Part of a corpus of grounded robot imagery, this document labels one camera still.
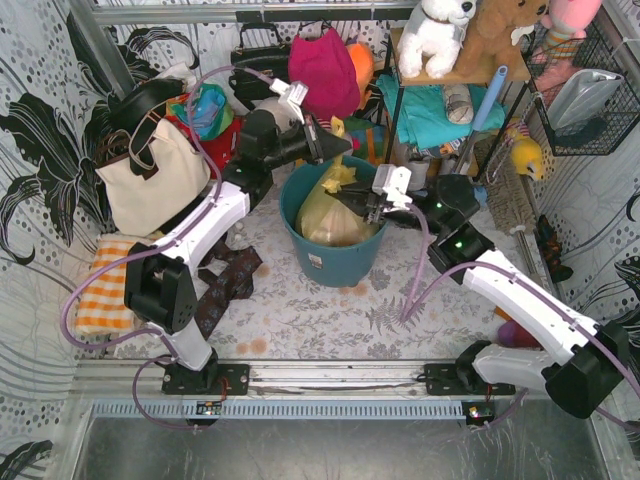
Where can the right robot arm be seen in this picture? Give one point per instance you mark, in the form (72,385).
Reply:
(579,363)

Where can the orange plush toy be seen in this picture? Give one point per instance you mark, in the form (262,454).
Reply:
(363,62)

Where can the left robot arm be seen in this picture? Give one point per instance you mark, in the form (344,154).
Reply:
(159,284)

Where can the wooden metal shelf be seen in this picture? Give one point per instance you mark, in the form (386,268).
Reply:
(483,79)

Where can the black hat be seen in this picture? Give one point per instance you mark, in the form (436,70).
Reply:
(129,112)

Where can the magenta fabric bag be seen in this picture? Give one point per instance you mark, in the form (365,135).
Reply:
(325,67)

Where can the black leather handbag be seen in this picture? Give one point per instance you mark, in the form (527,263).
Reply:
(271,61)

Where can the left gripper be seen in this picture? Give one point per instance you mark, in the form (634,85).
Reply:
(314,143)

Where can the white sneaker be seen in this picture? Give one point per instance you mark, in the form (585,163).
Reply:
(418,173)

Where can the teal folded towel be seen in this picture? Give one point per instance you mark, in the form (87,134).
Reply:
(422,119)

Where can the blue flat mop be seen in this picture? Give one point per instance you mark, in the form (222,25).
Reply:
(449,153)

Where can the orange checkered cloth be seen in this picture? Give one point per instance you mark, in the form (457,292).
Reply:
(101,308)

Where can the brown teddy bear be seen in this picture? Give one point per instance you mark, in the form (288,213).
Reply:
(495,32)

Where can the silver foil pouch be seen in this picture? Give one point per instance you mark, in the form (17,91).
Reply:
(583,95)

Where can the black wire basket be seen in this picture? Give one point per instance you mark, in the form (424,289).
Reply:
(602,134)

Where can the pink plush toy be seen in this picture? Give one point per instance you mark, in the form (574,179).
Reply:
(566,22)

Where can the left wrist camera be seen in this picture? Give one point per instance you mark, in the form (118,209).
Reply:
(290,95)

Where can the white plush dog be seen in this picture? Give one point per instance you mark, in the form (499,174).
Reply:
(432,37)

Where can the cream canvas tote bag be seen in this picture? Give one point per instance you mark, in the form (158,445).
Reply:
(141,204)

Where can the yellow trash bag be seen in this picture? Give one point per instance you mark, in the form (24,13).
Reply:
(323,219)

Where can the teal trash bin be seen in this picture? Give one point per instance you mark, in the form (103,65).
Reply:
(334,267)

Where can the yellow plush duck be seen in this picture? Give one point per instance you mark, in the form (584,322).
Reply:
(525,153)

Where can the red garment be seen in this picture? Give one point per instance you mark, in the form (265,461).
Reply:
(222,148)

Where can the white plush lamb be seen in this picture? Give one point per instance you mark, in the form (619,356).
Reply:
(283,116)

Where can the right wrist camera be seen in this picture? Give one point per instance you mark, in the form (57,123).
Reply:
(391,184)

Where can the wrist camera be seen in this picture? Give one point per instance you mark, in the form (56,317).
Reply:
(391,184)
(290,95)

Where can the rainbow striped cloth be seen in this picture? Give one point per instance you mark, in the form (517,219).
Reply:
(369,140)

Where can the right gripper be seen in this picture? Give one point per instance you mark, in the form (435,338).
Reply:
(373,204)

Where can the brown floral necktie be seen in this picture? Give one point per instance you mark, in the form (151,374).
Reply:
(235,282)

